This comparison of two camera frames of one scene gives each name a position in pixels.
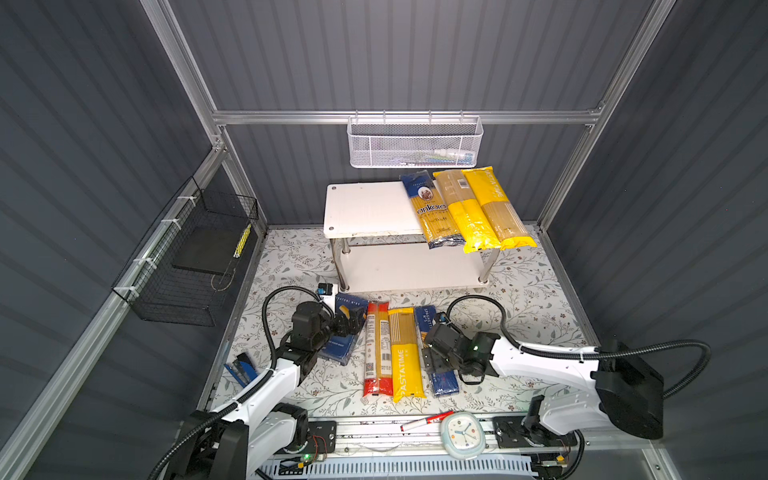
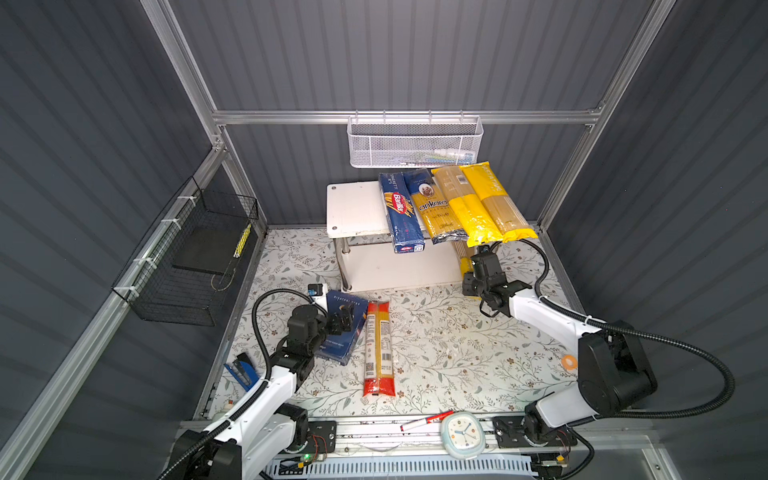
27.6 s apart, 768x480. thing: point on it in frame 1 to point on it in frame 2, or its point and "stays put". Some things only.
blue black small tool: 242,369 stays put
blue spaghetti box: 442,383 to 404,222
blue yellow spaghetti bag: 438,227 stays put
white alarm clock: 463,435 stays put
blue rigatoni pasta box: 338,348 stays put
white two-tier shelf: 379,245 stays put
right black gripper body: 436,363 to 471,287
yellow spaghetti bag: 475,228 stays put
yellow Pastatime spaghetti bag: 407,369 to 467,265
